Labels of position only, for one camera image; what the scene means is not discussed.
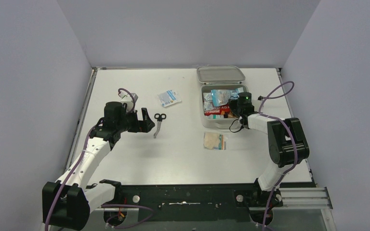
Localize black handled scissors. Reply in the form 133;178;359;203
153;113;166;139

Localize red first aid pouch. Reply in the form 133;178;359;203
204;104;231;116

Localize brown bottle orange cap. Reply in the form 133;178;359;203
224;112;239;119

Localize blue mask packet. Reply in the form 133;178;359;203
211;87;244;107

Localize white plastic bottle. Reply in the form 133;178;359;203
206;115;225;119

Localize white blue label packet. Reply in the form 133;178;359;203
158;90;182;108

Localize clear bag of wipes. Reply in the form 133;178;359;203
202;92;214;111

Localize beige gauze packet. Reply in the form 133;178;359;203
203;132;227;150

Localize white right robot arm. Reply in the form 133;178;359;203
228;92;310;206

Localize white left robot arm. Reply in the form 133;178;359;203
42;102;155;231

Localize grey open storage box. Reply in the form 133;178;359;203
197;65;249;129

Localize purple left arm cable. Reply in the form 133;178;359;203
44;88;136;231

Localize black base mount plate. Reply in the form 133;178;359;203
91;180;285;224

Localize aluminium frame rail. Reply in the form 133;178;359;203
276;187;333;210

